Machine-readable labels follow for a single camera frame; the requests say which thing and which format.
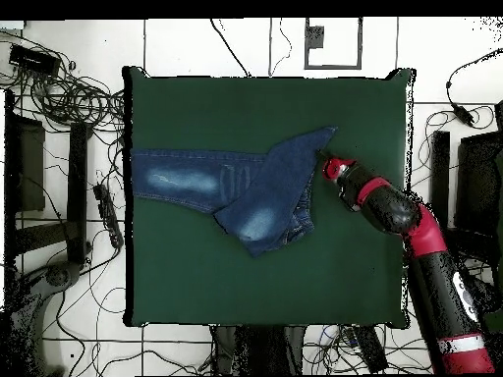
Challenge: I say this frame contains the blue denim jeans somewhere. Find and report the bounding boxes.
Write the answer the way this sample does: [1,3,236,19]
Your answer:
[130,125,339,258]

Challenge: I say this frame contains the small grey floor box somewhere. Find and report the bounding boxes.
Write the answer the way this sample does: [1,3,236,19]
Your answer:
[306,25,326,49]

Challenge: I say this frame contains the black power adapter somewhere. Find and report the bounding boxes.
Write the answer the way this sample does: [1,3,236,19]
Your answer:
[450,102,477,128]

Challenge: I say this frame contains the dark green table cloth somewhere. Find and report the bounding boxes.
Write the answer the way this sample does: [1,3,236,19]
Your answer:
[122,66,417,329]

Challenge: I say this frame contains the long black box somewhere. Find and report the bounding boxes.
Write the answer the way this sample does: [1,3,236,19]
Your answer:
[352,324,389,374]

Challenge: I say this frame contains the black power strip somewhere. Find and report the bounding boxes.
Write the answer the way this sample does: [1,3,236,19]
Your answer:
[92,183,126,250]

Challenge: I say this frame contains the grey wheeled base leg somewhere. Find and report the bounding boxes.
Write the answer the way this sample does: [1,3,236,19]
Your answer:
[7,259,84,376]

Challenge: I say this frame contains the black electronics box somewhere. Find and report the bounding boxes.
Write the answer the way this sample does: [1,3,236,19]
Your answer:
[8,43,62,77]

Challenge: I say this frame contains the grey square floor frame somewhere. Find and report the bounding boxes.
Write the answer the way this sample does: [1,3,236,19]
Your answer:
[303,16,363,71]

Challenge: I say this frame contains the thin black floor cable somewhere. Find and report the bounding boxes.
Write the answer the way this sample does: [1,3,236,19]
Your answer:
[267,17,294,78]

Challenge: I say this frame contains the thick black floor cable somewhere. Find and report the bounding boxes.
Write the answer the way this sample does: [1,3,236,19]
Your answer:
[208,17,252,79]

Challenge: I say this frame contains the black metal frame stand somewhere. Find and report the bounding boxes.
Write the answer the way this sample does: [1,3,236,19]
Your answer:
[426,99,503,276]
[3,88,94,276]

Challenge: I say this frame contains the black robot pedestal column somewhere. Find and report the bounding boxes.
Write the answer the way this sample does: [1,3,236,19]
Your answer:
[210,324,307,376]

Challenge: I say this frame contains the black cable tangle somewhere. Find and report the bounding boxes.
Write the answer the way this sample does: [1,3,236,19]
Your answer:
[0,28,127,135]

